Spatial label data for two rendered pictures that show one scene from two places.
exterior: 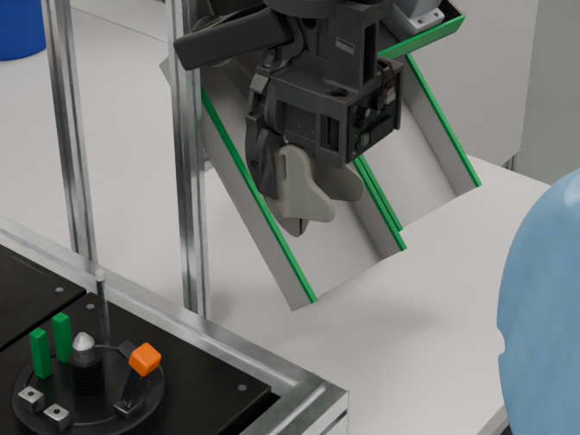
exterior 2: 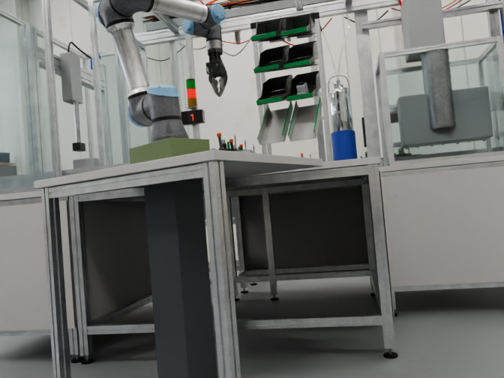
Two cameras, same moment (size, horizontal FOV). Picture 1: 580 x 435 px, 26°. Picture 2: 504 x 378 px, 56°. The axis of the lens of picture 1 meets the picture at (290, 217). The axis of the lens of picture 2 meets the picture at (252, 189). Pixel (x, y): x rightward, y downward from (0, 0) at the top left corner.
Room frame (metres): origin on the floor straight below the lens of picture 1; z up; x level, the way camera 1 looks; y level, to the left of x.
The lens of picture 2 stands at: (-0.10, -2.06, 0.68)
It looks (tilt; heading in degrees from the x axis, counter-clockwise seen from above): 2 degrees up; 64
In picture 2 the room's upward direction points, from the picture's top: 5 degrees counter-clockwise
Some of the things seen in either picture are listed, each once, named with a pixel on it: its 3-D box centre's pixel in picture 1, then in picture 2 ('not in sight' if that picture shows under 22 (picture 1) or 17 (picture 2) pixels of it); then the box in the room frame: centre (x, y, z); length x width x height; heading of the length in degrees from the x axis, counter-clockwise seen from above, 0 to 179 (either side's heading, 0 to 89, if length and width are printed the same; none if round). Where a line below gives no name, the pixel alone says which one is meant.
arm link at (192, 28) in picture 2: not in sight; (197, 25); (0.68, -0.06, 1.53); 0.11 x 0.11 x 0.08; 16
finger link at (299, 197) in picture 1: (304, 199); (214, 86); (0.76, -0.01, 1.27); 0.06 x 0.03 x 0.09; 52
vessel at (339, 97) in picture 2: not in sight; (340, 103); (1.83, 0.46, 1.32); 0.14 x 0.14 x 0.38
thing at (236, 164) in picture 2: not in sight; (181, 173); (0.49, -0.24, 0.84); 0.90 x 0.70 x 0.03; 120
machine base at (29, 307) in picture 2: not in sight; (91, 261); (0.30, 1.20, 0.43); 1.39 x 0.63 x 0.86; 52
